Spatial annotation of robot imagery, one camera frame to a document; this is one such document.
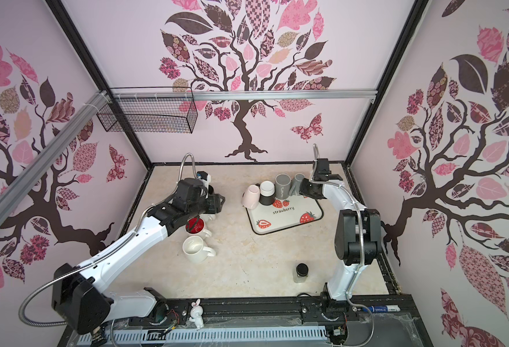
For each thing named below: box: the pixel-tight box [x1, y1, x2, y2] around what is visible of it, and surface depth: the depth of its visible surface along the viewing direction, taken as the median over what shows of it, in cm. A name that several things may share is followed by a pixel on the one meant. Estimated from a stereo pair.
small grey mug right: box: [288, 172, 306, 196], surface depth 102 cm
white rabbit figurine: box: [189, 298, 204, 331], surface depth 72 cm
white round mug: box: [182, 235, 217, 264], surface depth 85 cm
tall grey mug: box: [274, 173, 292, 201], surface depth 102 cm
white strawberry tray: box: [246, 194, 324, 236], surface depth 100 cm
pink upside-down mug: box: [241, 184, 261, 209], surface depth 100 cm
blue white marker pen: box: [361, 304, 402, 314], surface depth 75 cm
